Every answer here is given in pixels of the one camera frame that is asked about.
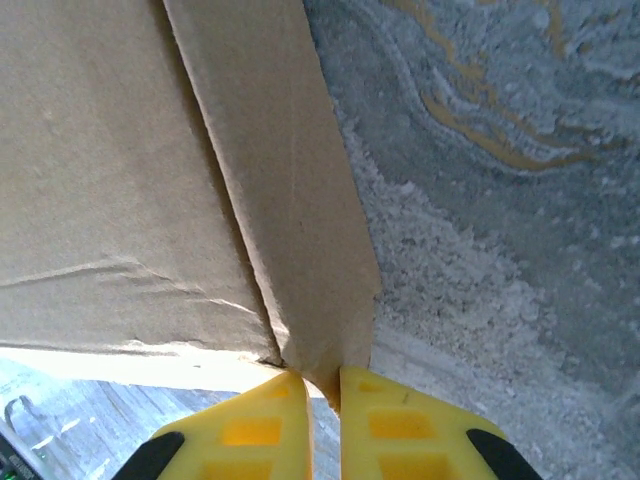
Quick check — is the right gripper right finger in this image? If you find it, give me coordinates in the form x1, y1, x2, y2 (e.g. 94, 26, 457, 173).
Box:
338, 364, 544, 480

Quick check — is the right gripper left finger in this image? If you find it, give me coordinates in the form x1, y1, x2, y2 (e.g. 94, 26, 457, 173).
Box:
112, 372, 315, 480

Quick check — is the brown cardboard box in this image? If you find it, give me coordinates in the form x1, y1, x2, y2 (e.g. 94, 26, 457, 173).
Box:
0, 0, 382, 416

